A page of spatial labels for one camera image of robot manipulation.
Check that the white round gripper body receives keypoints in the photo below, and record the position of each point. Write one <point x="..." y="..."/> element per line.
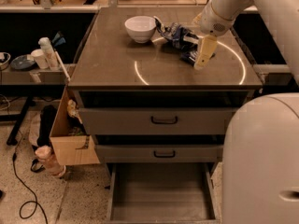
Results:
<point x="214" y="21"/>

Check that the dark blue rxbar wrapper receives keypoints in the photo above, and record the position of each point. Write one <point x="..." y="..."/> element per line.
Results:
<point x="195" y="58"/>

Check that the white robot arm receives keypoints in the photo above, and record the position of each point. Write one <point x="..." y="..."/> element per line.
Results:
<point x="260" y="162"/>

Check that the grey drawer cabinet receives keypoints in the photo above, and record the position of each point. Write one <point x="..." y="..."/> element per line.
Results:
<point x="114" y="71"/>

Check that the grey top drawer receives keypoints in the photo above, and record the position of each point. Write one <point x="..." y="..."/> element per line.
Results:
<point x="156" y="121"/>

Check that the grey middle drawer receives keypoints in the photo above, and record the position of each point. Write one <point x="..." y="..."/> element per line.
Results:
<point x="158" y="153"/>

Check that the grey open bottom drawer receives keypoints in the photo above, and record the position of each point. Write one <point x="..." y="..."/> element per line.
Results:
<point x="161" y="193"/>

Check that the crumpled blue chip bag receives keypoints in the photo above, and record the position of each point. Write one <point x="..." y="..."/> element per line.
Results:
<point x="177" y="35"/>

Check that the white ceramic bowl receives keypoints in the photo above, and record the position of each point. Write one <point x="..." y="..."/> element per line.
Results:
<point x="140" y="28"/>

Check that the grey side shelf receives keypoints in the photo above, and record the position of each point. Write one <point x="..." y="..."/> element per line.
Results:
<point x="33" y="77"/>

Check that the white spray bottle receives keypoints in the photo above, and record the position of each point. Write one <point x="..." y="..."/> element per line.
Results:
<point x="49" y="53"/>

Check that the white paper cup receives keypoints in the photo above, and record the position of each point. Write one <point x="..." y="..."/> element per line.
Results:
<point x="40" y="58"/>

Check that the brown cardboard box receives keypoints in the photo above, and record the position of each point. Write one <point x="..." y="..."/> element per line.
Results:
<point x="77" y="149"/>

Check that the black bag on floor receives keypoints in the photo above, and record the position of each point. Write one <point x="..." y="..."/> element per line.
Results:
<point x="40" y="127"/>

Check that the blue round plate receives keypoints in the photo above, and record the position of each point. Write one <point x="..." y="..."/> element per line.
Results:
<point x="23" y="63"/>

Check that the pink plastic bottle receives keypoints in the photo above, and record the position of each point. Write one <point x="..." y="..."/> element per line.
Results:
<point x="47" y="158"/>

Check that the small bowl at left edge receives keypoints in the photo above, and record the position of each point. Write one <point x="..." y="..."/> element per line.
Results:
<point x="4" y="60"/>

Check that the black table leg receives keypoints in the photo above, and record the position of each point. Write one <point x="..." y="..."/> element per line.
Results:
<point x="12" y="141"/>

